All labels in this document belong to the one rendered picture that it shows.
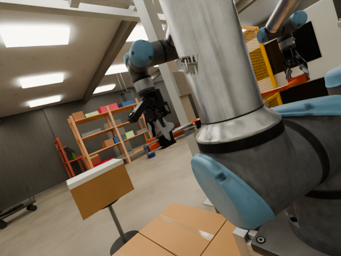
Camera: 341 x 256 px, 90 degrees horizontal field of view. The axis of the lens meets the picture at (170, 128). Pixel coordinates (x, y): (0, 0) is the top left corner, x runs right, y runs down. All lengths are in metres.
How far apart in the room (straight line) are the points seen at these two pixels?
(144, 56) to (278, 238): 0.55
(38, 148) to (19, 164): 0.98
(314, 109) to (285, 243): 0.24
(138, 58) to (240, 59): 0.39
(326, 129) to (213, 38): 0.20
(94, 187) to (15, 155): 8.98
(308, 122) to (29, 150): 10.84
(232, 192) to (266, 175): 0.04
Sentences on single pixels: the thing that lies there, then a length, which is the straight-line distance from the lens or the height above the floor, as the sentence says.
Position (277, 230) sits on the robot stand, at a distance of 0.44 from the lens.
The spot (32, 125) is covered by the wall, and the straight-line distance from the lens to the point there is 11.02.
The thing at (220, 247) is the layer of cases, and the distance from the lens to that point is 1.18.
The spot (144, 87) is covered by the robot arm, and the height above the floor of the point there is 1.45.
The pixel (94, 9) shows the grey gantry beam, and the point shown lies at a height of 3.14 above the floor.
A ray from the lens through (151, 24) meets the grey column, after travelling 2.39.
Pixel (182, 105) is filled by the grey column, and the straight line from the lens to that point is 2.14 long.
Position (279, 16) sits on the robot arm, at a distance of 1.01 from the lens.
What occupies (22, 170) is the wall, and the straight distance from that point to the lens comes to 10.92.
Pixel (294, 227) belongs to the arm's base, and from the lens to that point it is 0.42.
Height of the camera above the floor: 1.33
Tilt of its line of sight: 5 degrees down
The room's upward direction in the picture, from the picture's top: 21 degrees counter-clockwise
